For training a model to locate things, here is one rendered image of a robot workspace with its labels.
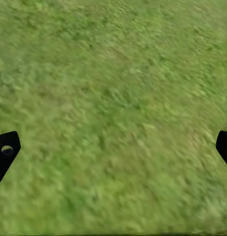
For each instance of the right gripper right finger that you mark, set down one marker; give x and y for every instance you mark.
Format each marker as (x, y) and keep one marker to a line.
(221, 144)

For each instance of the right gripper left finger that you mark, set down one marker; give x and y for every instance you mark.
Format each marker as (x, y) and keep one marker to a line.
(9, 148)

